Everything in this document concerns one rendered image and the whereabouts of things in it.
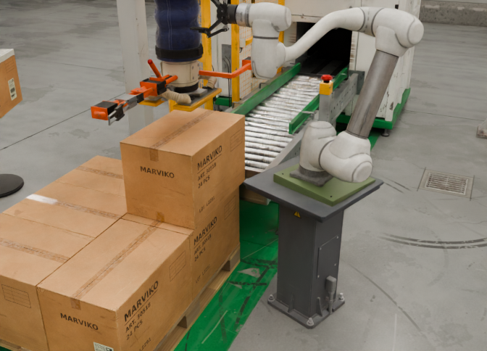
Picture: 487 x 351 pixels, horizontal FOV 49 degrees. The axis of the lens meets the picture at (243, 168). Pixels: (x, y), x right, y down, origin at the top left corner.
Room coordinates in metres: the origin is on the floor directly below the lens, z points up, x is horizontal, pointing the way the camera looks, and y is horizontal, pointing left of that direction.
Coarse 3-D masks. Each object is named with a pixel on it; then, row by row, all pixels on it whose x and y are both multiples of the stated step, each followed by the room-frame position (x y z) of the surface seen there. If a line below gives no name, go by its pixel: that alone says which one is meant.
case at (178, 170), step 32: (160, 128) 2.58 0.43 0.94; (192, 128) 2.58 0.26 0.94; (224, 128) 2.58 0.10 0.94; (128, 160) 2.38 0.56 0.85; (160, 160) 2.31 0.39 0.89; (192, 160) 2.24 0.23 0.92; (224, 160) 2.54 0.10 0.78; (128, 192) 2.39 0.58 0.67; (160, 192) 2.31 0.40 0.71; (192, 192) 2.24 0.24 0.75; (224, 192) 2.53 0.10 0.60; (192, 224) 2.24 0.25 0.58
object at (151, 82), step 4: (144, 80) 2.36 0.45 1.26; (148, 80) 2.38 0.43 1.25; (152, 80) 2.38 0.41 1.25; (156, 80) 2.38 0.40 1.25; (160, 80) 2.37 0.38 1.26; (164, 80) 2.35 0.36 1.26; (140, 84) 2.33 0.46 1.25; (144, 84) 2.32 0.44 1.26; (148, 84) 2.31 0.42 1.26; (152, 84) 2.30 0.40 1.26; (156, 84) 2.30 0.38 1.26; (160, 84) 2.31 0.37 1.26; (164, 84) 2.34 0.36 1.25; (156, 88) 2.29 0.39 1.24; (160, 88) 2.33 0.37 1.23; (164, 88) 2.34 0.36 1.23; (152, 92) 2.30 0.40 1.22; (156, 92) 2.29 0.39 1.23; (160, 92) 2.31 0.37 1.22
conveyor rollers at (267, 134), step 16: (288, 80) 4.82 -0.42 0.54; (304, 80) 4.85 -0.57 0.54; (320, 80) 4.81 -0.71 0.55; (272, 96) 4.33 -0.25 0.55; (288, 96) 4.35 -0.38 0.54; (304, 96) 4.38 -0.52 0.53; (256, 112) 3.97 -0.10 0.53; (272, 112) 3.93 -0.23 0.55; (288, 112) 3.96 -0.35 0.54; (256, 128) 3.60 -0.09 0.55; (272, 128) 3.63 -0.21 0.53; (256, 144) 3.31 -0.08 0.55; (272, 144) 3.34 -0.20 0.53; (256, 160) 3.10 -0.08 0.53
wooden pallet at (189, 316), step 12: (228, 264) 2.62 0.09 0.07; (216, 276) 2.57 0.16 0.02; (228, 276) 2.59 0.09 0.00; (204, 288) 2.32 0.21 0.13; (216, 288) 2.46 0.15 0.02; (192, 300) 2.20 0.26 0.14; (204, 300) 2.35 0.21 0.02; (192, 312) 2.19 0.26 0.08; (180, 324) 2.14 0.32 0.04; (192, 324) 2.18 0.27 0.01; (168, 336) 2.07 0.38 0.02; (180, 336) 2.07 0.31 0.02; (12, 348) 1.90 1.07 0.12; (24, 348) 1.87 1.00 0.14; (156, 348) 1.87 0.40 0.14; (168, 348) 1.99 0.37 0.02
